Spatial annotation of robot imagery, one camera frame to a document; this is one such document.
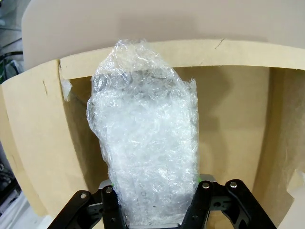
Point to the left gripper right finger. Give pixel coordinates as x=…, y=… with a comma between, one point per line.
x=238, y=210

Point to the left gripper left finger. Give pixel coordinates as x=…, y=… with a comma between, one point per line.
x=81, y=210

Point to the loosely bubble-wrapped white clock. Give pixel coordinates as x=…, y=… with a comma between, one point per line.
x=147, y=131

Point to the open brown cardboard box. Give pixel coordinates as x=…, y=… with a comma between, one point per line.
x=238, y=107

